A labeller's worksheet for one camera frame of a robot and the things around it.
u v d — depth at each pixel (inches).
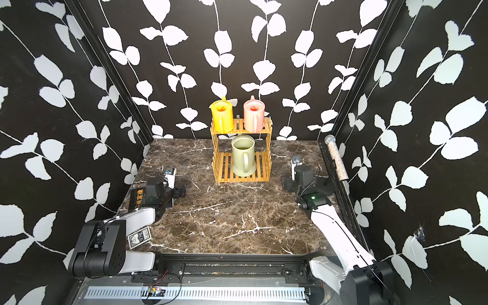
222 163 42.4
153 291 27.8
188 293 27.6
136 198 36.6
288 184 28.9
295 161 27.6
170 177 31.6
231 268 30.2
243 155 33.8
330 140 34.7
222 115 31.5
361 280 15.6
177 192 32.6
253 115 31.4
